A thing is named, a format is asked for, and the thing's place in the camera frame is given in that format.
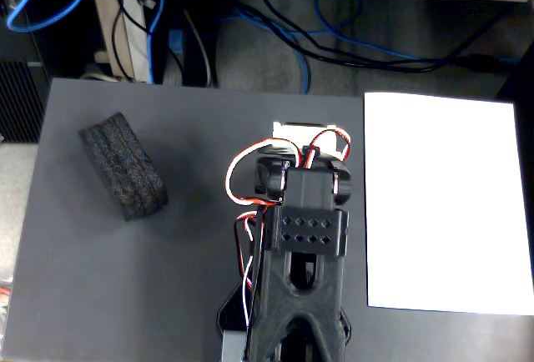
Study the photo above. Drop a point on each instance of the black foam cube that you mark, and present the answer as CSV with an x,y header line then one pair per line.
x,y
121,166

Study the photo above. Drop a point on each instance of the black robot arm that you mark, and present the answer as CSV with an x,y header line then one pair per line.
x,y
304,187

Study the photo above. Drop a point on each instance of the small blue box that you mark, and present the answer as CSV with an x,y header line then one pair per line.
x,y
176,41

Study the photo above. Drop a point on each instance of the white paper sheet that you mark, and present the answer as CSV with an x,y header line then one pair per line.
x,y
442,203

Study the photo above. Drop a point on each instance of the grey base clamp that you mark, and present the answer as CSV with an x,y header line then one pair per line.
x,y
233,347

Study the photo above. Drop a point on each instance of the black ribbed case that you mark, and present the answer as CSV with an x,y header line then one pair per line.
x,y
18,99

